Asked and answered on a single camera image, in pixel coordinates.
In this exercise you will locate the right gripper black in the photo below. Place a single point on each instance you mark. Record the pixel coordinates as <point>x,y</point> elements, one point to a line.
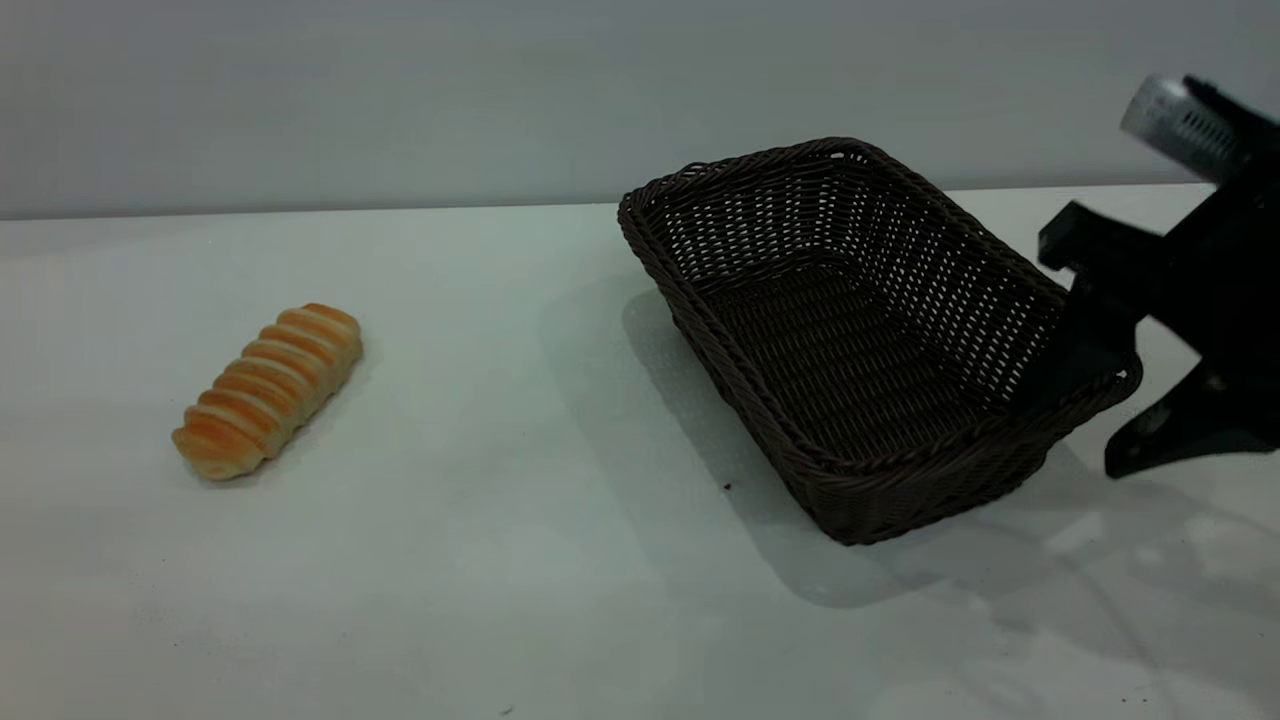
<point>1230,270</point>

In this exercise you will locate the dark brown wicker basket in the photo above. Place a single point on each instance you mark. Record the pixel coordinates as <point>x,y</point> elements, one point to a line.
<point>850,350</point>

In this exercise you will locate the striped orange bread roll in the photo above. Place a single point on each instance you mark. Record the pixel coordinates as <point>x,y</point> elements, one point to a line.
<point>268,390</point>

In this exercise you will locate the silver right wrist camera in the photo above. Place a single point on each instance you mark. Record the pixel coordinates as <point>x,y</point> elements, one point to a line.
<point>1185,128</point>

